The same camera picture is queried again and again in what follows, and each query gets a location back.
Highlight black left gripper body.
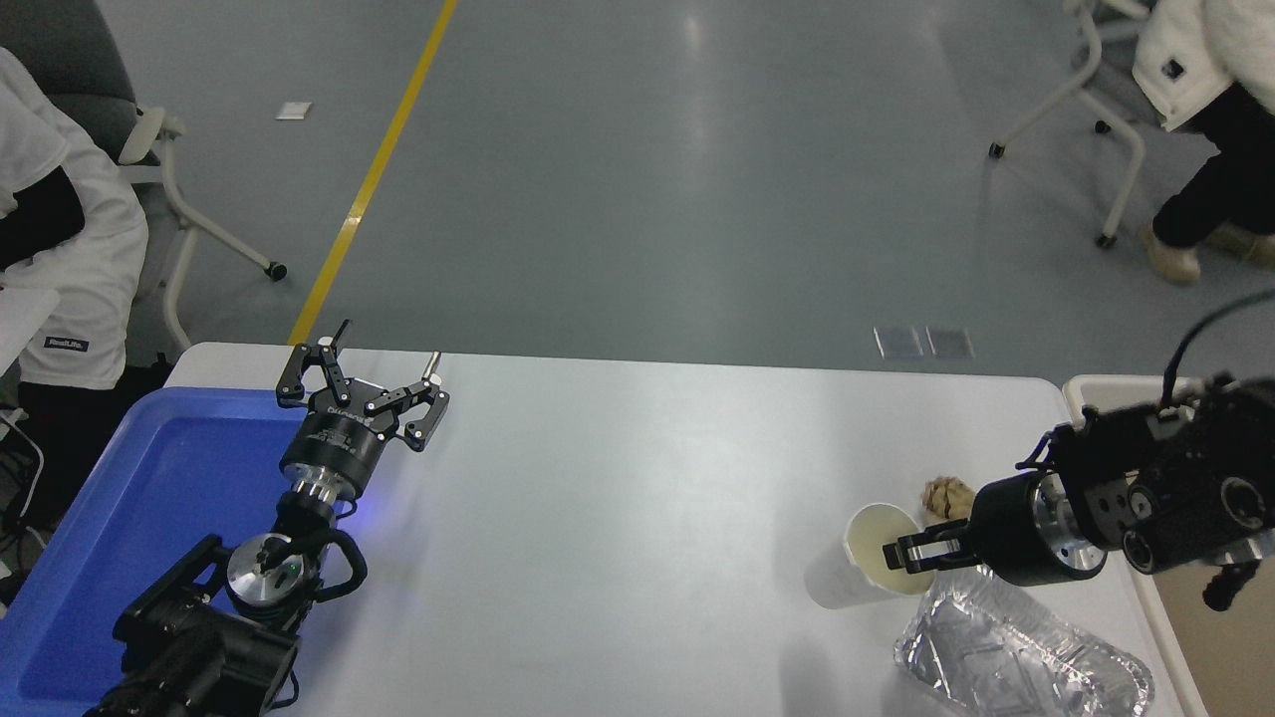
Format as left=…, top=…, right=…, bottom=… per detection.
left=280, top=396, right=399, bottom=496

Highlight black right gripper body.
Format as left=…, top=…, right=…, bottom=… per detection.
left=969, top=473, right=1047, bottom=589

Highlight white paper cup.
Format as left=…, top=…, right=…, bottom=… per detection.
left=805, top=503, right=937, bottom=610

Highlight crumpled tan paper ball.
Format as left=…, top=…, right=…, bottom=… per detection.
left=921, top=478, right=975, bottom=521

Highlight silver foil tray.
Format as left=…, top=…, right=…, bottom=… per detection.
left=893, top=568, right=1154, bottom=717

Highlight blue plastic tray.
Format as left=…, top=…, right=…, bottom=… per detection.
left=0, top=388, right=322, bottom=717

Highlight large pale bin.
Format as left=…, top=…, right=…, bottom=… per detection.
left=1062, top=374, right=1275, bottom=717

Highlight person beside grey chair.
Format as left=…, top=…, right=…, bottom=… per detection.
left=0, top=45, right=150, bottom=534

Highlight grey office chair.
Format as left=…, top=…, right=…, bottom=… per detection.
left=0, top=0, right=290, bottom=355

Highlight white-frame chair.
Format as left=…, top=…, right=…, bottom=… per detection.
left=988, top=0, right=1151, bottom=249

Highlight person beside white-frame chair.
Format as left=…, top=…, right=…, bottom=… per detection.
left=1134, top=0, right=1275, bottom=287

